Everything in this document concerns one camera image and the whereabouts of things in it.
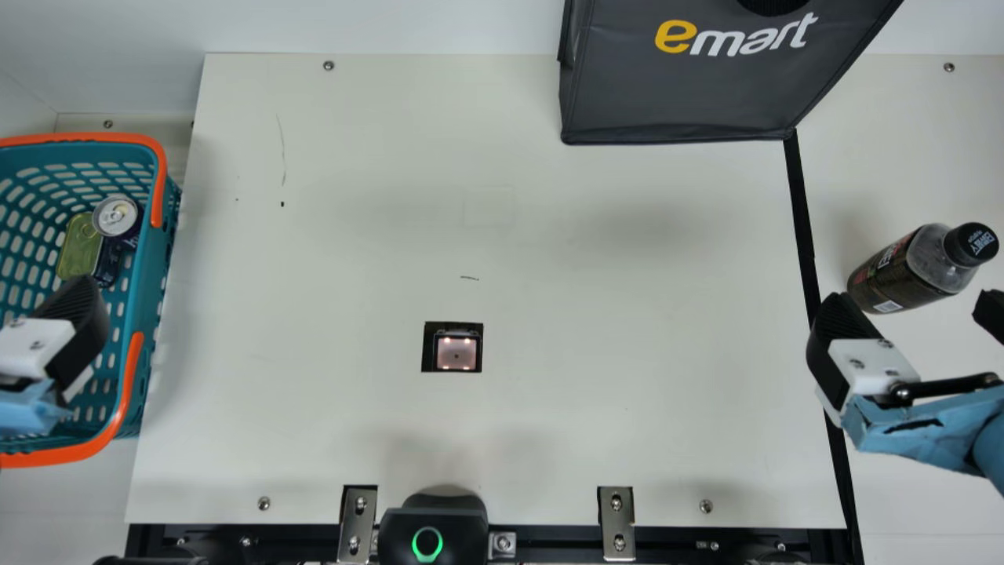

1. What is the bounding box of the purple can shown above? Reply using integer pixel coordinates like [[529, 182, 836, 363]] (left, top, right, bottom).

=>
[[92, 195, 147, 288]]

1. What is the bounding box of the gold rectangular tin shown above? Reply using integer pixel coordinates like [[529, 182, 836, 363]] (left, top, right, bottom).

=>
[[56, 212, 107, 282]]

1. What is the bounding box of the teal shopping basket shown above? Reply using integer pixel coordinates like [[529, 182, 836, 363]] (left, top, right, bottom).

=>
[[0, 132, 183, 469]]

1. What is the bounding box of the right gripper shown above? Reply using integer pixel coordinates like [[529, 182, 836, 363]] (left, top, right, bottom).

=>
[[806, 289, 1004, 497]]

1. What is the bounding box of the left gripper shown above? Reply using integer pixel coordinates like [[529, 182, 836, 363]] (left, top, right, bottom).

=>
[[0, 275, 111, 440]]

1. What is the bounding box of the dark grey bag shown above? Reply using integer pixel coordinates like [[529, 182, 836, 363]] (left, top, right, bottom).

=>
[[557, 0, 905, 146]]

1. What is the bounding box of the small square scanner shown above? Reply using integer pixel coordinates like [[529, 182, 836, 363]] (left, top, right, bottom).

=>
[[421, 321, 484, 374]]

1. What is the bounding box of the black device with green light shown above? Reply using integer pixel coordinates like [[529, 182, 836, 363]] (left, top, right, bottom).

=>
[[377, 493, 490, 565]]

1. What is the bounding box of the black strip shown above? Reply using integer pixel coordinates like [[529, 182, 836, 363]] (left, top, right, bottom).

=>
[[782, 129, 865, 565]]

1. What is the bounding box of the dark coffee bottle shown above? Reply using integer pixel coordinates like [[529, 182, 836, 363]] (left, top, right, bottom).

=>
[[846, 222, 1000, 315]]

